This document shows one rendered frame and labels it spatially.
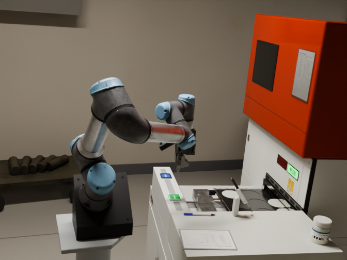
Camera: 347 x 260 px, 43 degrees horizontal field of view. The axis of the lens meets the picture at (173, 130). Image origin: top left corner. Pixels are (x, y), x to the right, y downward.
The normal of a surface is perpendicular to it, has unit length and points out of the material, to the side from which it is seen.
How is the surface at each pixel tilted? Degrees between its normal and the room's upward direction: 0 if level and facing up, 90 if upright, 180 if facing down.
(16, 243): 0
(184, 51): 90
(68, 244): 0
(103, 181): 52
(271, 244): 0
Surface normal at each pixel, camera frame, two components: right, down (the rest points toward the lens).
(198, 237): 0.08, -0.96
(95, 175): 0.33, -0.37
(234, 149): 0.32, 0.29
